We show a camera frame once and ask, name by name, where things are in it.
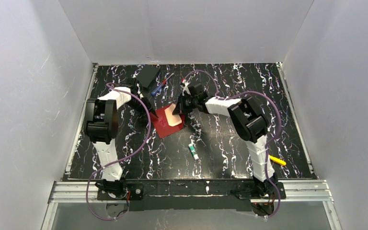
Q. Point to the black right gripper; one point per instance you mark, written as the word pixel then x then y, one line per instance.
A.
pixel 181 104

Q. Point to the cream paper letter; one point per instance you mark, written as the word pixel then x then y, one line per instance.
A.
pixel 172 120

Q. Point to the red paper envelope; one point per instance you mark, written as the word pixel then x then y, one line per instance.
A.
pixel 165 123

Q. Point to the green white glue stick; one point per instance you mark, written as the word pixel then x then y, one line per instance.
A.
pixel 193 152

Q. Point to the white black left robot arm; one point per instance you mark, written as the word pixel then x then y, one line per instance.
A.
pixel 101 126

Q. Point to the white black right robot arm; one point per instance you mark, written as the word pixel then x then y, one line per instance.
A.
pixel 249 122

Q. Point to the blue red screwdriver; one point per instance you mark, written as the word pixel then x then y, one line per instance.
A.
pixel 159 87

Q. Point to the black flat box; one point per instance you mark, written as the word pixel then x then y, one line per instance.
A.
pixel 147 75

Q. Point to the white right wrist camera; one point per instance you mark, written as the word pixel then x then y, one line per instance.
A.
pixel 185 87

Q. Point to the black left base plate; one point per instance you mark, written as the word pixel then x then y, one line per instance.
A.
pixel 119 190

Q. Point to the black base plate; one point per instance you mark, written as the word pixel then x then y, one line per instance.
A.
pixel 248 190
pixel 119 190

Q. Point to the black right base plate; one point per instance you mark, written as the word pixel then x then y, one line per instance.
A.
pixel 248 190

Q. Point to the aluminium front rail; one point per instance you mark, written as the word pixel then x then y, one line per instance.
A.
pixel 296 190

